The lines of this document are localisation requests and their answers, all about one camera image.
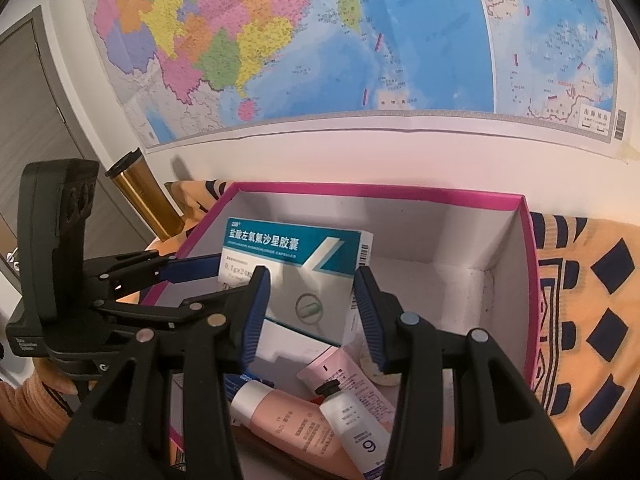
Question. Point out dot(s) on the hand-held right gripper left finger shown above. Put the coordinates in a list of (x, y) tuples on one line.
[(252, 310)]

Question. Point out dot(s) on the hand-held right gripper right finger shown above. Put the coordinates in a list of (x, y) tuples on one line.
[(370, 315)]

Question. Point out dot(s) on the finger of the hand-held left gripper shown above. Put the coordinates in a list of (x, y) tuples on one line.
[(165, 312), (195, 267)]

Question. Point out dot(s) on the silver medicine box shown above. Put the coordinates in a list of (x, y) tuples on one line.
[(290, 345)]

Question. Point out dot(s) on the blue white medicine box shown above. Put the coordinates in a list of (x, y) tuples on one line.
[(300, 260)]

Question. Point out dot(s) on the pink cardboard box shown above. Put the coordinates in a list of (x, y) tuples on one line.
[(440, 240)]

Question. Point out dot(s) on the white tube with black cap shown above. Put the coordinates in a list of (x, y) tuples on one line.
[(355, 430)]

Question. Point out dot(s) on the pink tube with grey cap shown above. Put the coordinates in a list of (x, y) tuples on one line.
[(290, 425)]

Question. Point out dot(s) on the person's left forearm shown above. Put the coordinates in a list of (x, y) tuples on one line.
[(30, 400)]

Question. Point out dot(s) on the gold metal tumbler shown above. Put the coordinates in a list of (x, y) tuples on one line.
[(145, 195)]

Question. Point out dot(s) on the grey door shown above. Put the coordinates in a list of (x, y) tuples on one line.
[(30, 125)]

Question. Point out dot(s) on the orange patterned blanket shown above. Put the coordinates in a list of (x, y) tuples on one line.
[(600, 310)]

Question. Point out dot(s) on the colourful wall map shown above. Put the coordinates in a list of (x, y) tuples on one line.
[(425, 35)]

